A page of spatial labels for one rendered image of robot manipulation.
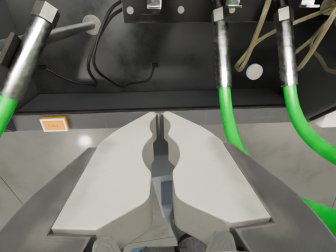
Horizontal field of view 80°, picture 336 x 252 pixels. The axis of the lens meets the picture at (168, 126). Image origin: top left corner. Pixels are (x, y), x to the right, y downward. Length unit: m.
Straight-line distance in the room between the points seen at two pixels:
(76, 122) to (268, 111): 0.42
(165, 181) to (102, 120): 0.40
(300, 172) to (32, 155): 2.35
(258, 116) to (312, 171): 1.89
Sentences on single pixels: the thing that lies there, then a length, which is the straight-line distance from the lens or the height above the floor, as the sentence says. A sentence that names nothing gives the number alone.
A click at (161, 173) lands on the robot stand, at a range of 0.76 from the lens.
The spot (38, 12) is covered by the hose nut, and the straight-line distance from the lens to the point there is 0.24.
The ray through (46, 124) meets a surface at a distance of 0.49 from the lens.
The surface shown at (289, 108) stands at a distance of 0.28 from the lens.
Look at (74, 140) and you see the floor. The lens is 1.74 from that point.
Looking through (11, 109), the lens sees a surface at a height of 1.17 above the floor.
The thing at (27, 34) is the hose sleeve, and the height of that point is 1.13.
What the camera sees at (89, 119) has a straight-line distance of 0.47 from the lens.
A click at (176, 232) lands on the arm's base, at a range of 0.72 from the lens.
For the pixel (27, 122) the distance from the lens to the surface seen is 0.52.
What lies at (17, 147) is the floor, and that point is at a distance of 1.98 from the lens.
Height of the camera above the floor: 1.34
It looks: 59 degrees down
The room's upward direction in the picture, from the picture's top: 174 degrees clockwise
